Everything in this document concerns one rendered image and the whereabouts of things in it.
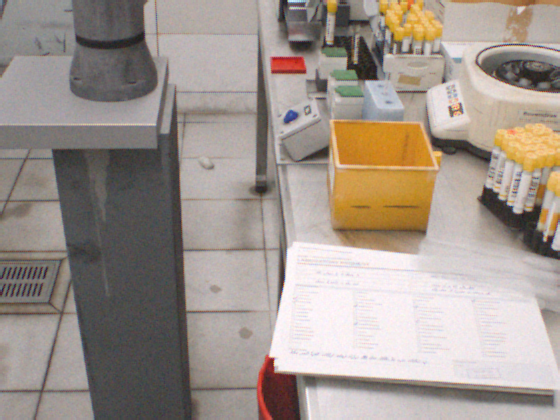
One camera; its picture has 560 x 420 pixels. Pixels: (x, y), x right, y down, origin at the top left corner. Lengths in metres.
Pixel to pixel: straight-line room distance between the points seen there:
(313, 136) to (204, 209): 1.53
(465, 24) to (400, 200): 0.58
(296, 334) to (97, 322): 0.74
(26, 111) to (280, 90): 0.46
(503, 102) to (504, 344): 0.45
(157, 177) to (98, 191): 0.11
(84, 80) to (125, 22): 0.12
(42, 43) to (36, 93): 1.88
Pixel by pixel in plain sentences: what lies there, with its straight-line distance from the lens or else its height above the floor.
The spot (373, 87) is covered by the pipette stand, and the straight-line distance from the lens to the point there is 1.20.
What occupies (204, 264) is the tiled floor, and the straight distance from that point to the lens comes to 2.38.
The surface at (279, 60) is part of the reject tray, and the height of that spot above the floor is 0.88.
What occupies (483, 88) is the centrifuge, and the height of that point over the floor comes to 0.99.
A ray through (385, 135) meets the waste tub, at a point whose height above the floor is 0.95.
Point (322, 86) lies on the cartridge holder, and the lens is 1.37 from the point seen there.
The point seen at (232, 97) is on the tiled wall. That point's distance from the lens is 3.27.
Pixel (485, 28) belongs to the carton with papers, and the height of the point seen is 0.97.
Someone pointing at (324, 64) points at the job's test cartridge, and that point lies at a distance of 1.36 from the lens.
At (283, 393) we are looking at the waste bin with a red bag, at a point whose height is 0.37.
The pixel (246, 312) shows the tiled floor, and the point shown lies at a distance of 2.21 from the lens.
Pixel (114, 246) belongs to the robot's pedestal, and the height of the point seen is 0.64.
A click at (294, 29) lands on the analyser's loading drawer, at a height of 0.92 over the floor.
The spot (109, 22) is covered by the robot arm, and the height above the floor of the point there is 1.05.
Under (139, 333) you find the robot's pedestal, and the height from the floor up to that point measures 0.43.
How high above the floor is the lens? 1.46
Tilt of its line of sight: 33 degrees down
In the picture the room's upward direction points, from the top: 2 degrees clockwise
